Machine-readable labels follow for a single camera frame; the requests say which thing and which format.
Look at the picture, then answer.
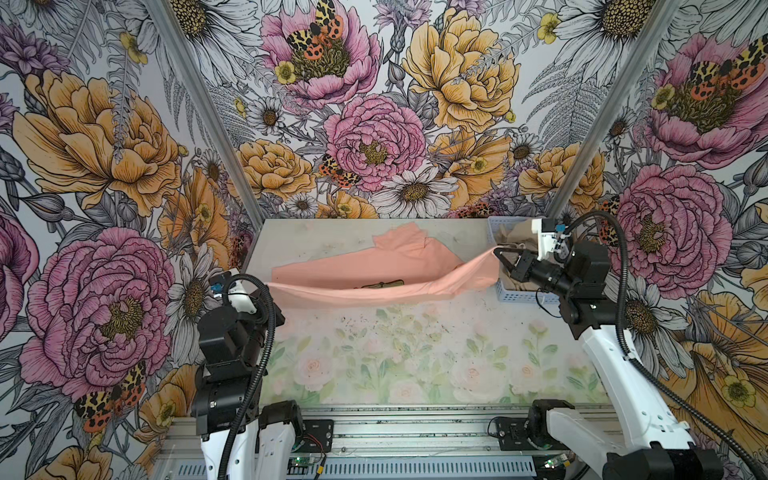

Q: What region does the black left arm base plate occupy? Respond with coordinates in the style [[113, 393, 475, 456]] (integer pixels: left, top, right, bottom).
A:
[[293, 419, 335, 454]]

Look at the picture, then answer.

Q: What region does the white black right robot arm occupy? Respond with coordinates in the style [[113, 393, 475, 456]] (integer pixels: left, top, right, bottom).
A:
[[494, 242, 725, 479]]

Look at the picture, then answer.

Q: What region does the aluminium corner post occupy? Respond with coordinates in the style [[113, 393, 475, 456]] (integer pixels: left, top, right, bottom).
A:
[[546, 1, 679, 218], [147, 1, 265, 236]]

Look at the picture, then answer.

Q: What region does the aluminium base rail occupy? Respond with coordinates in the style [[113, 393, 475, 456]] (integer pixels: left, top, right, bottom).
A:
[[149, 403, 685, 480]]

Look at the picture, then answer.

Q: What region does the right aluminium corner post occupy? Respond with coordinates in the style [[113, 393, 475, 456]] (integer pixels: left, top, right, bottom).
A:
[[546, 1, 679, 218]]

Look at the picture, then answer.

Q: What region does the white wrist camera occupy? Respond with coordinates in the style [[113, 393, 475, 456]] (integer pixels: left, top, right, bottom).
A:
[[531, 218, 570, 262], [209, 271, 257, 314]]

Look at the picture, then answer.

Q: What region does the light blue plastic basket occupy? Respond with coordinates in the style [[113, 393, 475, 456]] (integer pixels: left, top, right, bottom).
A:
[[487, 216, 558, 305]]

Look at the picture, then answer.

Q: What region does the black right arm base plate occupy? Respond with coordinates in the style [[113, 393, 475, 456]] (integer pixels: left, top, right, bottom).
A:
[[489, 416, 538, 452]]

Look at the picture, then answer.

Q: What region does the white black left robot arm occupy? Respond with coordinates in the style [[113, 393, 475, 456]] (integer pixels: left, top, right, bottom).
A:
[[191, 271, 305, 479]]

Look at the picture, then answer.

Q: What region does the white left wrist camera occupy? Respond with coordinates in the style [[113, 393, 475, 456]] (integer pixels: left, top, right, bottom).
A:
[[209, 271, 257, 314]]

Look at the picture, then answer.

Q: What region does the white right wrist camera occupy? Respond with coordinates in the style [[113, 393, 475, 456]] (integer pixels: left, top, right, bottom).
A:
[[531, 218, 570, 262]]

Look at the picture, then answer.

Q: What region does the left aluminium corner post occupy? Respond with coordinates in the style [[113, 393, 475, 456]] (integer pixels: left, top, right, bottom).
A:
[[147, 1, 265, 236]]

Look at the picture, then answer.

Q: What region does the beige drawstring garment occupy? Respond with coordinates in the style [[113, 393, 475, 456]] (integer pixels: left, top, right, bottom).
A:
[[494, 217, 542, 292]]

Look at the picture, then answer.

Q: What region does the pink graphic t-shirt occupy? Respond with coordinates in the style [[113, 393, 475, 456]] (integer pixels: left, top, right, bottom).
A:
[[267, 223, 499, 309]]

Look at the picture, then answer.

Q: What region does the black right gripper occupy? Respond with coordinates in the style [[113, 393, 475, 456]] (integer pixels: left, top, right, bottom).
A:
[[493, 247, 578, 297]]

